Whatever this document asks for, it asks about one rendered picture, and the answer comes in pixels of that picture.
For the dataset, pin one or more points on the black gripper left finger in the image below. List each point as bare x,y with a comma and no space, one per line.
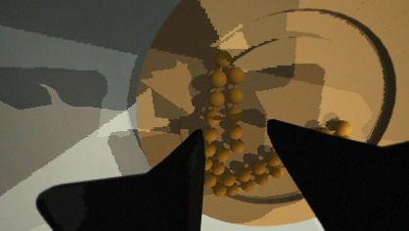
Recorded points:
169,197

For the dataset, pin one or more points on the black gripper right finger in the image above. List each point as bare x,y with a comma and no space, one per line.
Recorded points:
350,185

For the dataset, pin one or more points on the tan round bead board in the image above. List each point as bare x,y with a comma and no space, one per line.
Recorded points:
310,63

